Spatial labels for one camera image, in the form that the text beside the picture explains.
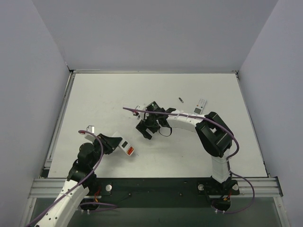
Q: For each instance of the small white remote with buttons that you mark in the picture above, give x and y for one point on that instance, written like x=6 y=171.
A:
x=199 y=107

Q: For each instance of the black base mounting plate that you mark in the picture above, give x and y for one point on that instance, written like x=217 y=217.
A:
x=160 y=193

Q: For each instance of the long white remote control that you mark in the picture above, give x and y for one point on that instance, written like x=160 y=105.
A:
x=124 y=144

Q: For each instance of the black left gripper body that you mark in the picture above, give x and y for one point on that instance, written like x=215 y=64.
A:
x=104 y=142

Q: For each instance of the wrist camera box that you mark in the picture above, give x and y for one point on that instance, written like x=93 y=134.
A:
x=139 y=113
x=90 y=136

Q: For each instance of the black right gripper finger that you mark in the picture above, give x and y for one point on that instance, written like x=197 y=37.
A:
x=141 y=127
x=151 y=130

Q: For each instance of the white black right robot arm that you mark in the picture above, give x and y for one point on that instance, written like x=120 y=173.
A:
x=215 y=136

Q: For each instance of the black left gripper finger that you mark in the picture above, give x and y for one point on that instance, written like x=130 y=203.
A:
x=109 y=150
x=109 y=142

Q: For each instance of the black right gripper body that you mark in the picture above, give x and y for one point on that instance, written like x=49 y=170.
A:
x=147 y=123

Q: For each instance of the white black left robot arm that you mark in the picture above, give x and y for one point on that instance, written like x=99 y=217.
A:
x=81 y=180

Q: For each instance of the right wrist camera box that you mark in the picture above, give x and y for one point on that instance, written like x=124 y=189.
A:
x=139 y=113

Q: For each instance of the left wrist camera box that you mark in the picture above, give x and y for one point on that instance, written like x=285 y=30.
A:
x=90 y=136

